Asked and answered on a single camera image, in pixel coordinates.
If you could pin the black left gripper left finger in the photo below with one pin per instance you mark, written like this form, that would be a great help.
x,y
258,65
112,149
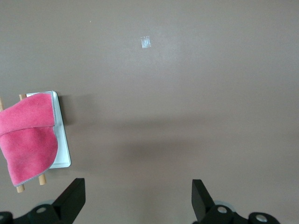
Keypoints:
x,y
67,205

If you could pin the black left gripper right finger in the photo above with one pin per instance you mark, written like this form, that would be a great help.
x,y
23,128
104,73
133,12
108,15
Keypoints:
x,y
203,205

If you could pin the pink microfiber cloth grey trim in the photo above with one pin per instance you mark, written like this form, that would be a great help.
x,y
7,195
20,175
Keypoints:
x,y
28,140

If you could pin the clear tape piece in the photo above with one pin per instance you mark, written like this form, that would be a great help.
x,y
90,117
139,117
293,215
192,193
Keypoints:
x,y
146,42

